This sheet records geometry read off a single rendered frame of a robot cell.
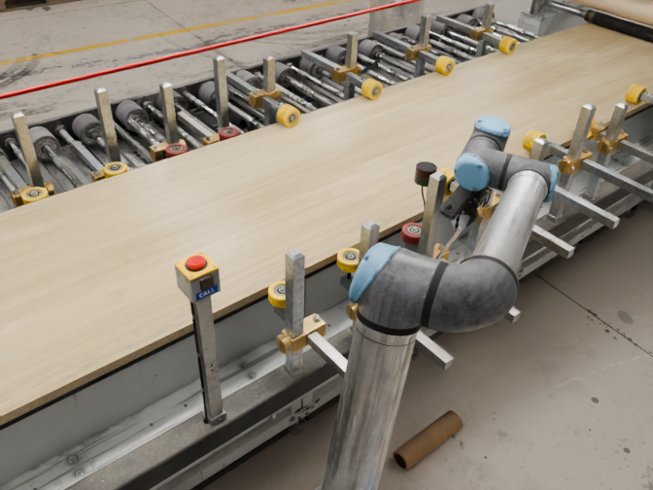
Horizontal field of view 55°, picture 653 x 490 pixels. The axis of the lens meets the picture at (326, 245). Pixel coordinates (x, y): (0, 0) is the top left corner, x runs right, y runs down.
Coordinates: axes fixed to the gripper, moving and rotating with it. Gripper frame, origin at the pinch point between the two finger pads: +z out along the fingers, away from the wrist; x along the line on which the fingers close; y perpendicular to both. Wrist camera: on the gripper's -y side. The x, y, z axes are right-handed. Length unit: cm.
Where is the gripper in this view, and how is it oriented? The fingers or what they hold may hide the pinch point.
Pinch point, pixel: (456, 229)
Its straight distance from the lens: 185.1
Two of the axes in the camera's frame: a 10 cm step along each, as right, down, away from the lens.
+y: 7.1, -4.6, 5.3
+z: -0.8, 6.9, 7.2
